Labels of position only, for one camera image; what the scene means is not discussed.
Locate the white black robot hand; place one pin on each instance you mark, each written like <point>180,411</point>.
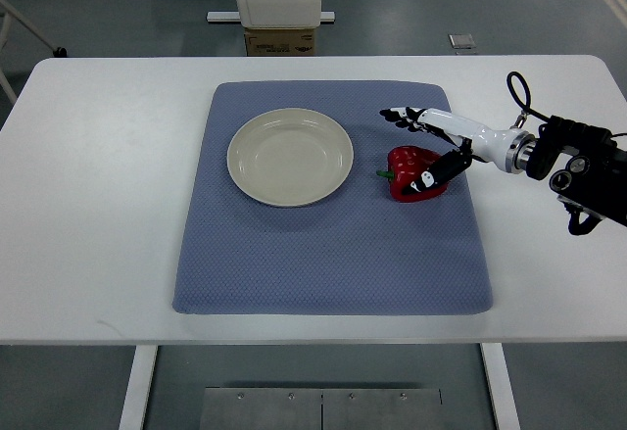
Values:
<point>473,141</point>

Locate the red bell pepper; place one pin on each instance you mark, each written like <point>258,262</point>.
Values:
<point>405,164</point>

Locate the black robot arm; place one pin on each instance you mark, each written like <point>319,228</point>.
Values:
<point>584,167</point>

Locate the cream round plate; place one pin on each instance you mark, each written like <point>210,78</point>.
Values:
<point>290,157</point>

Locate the small grey floor panel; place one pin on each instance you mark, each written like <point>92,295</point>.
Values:
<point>462,41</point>

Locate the blue textured mat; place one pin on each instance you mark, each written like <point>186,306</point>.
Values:
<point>358,251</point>

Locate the white table right leg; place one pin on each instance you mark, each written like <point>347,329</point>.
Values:
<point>500,390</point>

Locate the white table leg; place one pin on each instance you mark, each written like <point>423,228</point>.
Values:
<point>138,388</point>
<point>500,390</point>

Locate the cardboard box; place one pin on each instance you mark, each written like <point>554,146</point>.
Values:
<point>290,42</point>

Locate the white table left leg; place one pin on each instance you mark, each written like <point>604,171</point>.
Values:
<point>138,388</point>

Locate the white rack frame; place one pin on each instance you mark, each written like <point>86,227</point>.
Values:
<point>23,45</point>

